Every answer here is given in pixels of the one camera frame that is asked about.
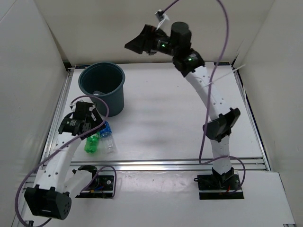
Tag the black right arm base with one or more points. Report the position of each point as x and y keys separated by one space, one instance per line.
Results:
x=210 y=189

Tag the dark teal plastic bin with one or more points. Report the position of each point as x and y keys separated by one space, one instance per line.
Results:
x=108 y=78

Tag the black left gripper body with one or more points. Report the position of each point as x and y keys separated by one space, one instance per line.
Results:
x=89 y=121

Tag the blue label clear bottle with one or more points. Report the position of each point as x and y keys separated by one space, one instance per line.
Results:
x=107 y=143

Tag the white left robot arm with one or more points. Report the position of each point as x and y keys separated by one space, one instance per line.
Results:
x=52 y=193

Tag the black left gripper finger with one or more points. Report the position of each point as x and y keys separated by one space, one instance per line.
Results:
x=97 y=119
x=87 y=131

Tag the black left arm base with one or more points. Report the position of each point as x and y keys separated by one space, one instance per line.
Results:
x=104 y=187

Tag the white label clear bottle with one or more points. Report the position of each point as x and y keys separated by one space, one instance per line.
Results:
x=98 y=93

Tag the green plastic soda bottle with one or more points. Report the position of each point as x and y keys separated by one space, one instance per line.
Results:
x=91 y=145

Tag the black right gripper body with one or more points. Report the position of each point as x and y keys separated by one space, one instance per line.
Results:
x=162 y=45

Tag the aluminium table frame rail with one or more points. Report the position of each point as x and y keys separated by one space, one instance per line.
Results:
x=257 y=164

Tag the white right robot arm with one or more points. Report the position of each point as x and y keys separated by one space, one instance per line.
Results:
x=220 y=116

